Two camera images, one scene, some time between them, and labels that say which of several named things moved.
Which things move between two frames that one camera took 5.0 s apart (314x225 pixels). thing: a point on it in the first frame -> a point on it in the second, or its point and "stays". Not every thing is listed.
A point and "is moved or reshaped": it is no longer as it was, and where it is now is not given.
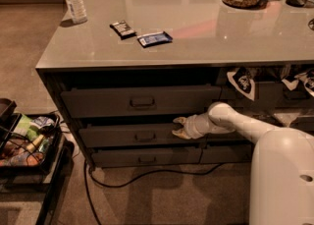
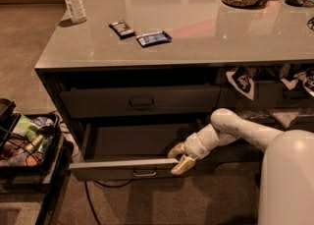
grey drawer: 119,100 stays
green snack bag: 26,127 stays
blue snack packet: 149,39 stays
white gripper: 192,127 -> 196,146
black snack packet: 124,30 stays
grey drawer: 146,135 is moved or reshaped
